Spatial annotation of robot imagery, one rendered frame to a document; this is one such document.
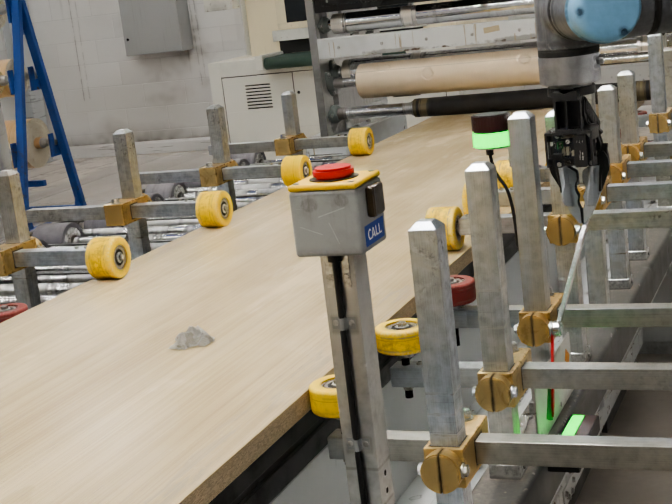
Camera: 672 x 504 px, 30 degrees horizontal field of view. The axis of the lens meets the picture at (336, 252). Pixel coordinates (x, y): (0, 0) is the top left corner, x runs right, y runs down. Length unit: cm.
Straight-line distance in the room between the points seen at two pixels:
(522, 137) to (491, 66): 241
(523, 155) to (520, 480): 49
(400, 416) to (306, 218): 83
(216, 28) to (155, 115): 108
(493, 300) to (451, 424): 26
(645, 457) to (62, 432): 70
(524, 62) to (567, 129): 242
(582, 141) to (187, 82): 1018
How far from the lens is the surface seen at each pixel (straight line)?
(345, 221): 117
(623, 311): 199
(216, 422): 154
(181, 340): 188
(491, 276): 171
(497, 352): 174
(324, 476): 170
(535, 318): 195
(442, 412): 151
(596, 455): 153
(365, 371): 123
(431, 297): 147
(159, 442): 151
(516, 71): 430
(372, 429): 125
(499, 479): 180
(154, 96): 1213
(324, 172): 119
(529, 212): 194
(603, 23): 174
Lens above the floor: 140
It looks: 12 degrees down
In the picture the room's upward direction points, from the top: 7 degrees counter-clockwise
